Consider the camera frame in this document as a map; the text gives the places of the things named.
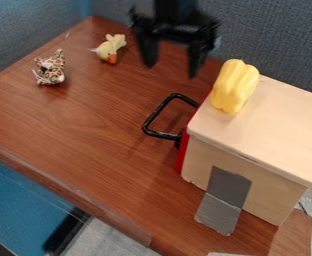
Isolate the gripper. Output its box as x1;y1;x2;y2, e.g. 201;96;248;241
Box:
126;6;223;80

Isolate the yellow plush duck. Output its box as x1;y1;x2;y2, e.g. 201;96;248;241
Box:
87;33;128;65

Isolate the yellow toy pepper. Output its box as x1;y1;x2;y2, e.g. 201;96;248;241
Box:
208;58;262;115

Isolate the spotted plush leopard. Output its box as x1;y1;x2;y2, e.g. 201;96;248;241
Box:
30;48;68;86

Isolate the cabinet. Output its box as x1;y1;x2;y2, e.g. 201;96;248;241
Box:
180;74;312;228

